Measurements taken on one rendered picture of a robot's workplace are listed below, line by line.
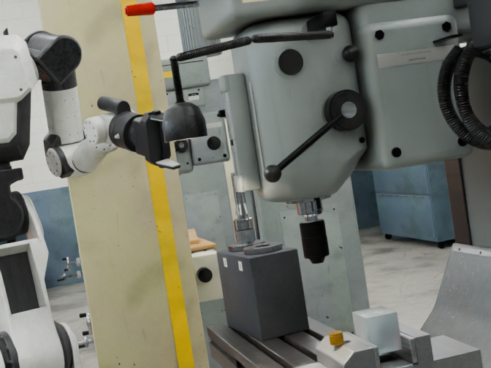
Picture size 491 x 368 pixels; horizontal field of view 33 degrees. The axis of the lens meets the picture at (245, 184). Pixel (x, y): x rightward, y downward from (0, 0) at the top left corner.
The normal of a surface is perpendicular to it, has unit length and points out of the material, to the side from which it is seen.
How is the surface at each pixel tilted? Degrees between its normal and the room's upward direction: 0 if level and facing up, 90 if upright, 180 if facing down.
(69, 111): 106
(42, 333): 66
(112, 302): 90
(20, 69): 90
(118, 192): 90
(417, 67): 90
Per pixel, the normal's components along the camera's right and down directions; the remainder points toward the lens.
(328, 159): 0.29, 0.33
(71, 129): 0.63, 0.22
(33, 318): 0.49, -0.22
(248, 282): -0.92, 0.16
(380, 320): 0.25, 0.01
